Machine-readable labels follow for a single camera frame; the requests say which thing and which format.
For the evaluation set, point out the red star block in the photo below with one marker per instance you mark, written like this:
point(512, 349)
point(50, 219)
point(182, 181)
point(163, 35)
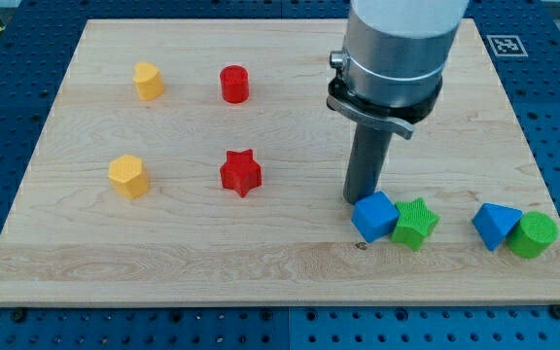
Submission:
point(241, 172)

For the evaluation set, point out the blue triangular prism block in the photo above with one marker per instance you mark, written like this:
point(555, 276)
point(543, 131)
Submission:
point(494, 222)

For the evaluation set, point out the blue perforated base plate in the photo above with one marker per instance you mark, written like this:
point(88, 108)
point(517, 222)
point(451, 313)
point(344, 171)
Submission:
point(36, 46)

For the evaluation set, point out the yellow hexagon block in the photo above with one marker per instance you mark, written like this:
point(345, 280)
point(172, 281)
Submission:
point(128, 176)

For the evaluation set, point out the white fiducial marker tag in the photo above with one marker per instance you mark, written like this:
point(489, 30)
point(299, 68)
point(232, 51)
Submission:
point(506, 46)

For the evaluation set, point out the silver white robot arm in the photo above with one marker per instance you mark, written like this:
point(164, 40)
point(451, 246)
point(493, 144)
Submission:
point(388, 73)

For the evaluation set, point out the yellow heart block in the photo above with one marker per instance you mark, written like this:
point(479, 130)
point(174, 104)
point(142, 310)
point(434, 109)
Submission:
point(148, 81)

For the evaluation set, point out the light wooden board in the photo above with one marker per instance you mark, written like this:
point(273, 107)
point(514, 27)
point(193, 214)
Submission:
point(71, 241)

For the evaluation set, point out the green cylinder block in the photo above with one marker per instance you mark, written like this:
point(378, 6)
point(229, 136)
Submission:
point(531, 236)

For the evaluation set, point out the green star block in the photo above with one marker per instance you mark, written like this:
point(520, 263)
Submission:
point(415, 224)

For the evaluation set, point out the red cylinder block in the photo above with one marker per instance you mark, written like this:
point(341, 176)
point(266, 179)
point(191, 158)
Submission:
point(234, 81)

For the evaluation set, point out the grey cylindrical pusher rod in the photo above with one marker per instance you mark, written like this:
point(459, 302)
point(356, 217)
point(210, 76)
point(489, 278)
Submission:
point(368, 153)

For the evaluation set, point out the blue cube block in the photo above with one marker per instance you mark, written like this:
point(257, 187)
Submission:
point(375, 216)

